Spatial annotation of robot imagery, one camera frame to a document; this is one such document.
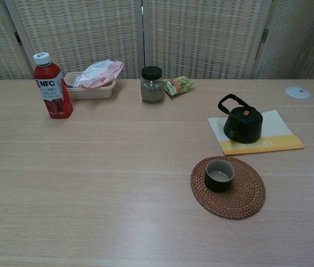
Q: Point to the pink and white snack bag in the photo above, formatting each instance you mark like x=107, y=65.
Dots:
x=101, y=72

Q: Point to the woven folding screen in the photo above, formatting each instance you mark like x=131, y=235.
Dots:
x=84, y=33

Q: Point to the green and orange snack packet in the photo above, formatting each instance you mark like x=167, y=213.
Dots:
x=177, y=84

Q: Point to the black screen hinge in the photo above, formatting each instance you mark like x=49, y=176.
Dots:
x=18, y=38

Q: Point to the beige plastic food container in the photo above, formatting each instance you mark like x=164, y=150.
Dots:
x=90, y=93

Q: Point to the brass screen hinge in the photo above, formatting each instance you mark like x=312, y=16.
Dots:
x=264, y=35

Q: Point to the white and yellow Lexicon book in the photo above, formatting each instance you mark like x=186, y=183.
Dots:
x=279, y=128

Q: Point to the dark ceramic cup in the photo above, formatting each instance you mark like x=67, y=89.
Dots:
x=218, y=185

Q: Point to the glass jar with black lid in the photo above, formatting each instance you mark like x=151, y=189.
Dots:
x=152, y=91

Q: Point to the red NFC juice bottle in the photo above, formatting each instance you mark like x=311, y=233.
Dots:
x=54, y=105

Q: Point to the round brown woven coaster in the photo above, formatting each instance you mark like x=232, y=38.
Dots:
x=243, y=200

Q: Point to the small black teapot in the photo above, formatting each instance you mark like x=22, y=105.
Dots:
x=243, y=128

